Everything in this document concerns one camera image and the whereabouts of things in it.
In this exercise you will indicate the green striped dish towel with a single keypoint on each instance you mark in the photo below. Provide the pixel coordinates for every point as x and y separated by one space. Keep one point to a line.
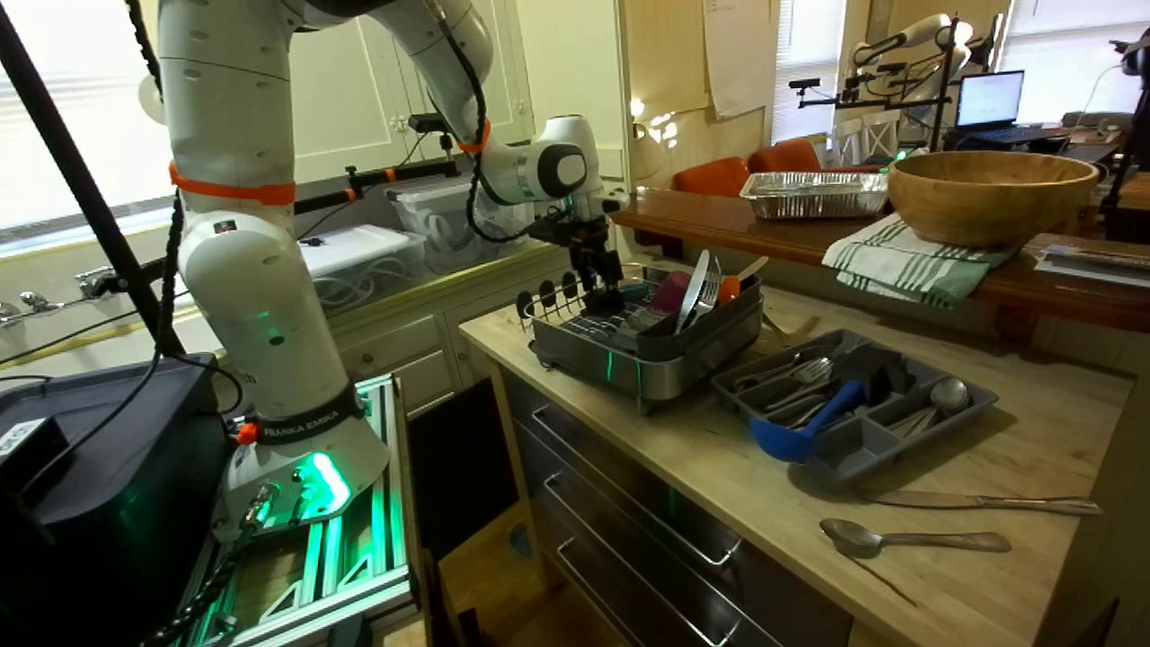
903 264

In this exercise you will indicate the clear plastic container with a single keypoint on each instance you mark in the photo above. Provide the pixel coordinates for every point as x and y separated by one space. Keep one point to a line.
434 218

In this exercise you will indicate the black control box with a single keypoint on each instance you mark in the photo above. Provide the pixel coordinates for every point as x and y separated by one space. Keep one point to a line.
96 490

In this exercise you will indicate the brown wooden counter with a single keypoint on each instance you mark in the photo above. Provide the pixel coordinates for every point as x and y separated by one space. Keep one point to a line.
721 228

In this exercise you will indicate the black tripod pole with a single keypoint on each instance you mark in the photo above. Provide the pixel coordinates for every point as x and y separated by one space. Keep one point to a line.
85 191

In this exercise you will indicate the open laptop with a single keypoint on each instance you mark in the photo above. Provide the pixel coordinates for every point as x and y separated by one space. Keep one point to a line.
990 103

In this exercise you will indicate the grey cutlery tray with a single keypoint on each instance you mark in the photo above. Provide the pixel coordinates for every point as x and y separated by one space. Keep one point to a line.
857 434

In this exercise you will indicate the pink plastic dish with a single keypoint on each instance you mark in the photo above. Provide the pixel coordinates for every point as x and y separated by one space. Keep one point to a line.
669 292

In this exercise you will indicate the white storage box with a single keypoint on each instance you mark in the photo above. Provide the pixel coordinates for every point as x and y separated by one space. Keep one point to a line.
359 270

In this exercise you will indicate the aluminium foil tray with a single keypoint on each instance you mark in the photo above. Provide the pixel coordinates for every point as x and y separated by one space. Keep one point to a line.
813 197

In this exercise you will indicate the orange cushion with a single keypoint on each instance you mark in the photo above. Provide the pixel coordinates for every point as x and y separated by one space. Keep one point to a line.
784 156
714 177

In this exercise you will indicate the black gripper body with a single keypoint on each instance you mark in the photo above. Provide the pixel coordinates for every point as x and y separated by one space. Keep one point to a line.
583 236

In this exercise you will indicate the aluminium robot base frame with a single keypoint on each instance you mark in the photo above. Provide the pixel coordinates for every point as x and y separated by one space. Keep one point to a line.
346 552

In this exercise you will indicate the round metal ladle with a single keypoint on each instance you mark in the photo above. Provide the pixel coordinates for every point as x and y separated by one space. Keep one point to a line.
939 399

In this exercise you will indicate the blue plastic scoop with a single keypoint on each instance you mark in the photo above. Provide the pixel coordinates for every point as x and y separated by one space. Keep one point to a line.
797 428

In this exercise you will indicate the grey metal dishrack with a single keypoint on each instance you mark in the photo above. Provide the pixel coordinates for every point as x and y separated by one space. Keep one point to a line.
634 355

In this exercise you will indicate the drawer cabinet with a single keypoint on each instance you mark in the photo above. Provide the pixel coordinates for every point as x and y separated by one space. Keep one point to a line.
648 539

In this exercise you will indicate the large wooden bowl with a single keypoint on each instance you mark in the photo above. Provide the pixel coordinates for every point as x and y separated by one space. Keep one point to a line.
992 200

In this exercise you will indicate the white plate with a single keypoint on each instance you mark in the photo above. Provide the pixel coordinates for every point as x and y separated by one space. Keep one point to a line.
691 288

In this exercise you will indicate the metal serving spoon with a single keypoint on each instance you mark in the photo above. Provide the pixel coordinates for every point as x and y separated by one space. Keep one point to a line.
797 375

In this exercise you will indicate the magazine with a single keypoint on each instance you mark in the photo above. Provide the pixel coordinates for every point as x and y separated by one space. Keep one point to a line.
1093 267

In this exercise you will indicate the paper sheet on wall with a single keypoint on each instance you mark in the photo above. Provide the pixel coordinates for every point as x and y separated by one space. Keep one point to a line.
743 54

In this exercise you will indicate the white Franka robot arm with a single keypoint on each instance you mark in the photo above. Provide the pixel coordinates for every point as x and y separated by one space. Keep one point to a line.
244 288

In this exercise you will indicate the thin wooden utensil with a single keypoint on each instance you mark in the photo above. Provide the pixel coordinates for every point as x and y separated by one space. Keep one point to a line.
984 501

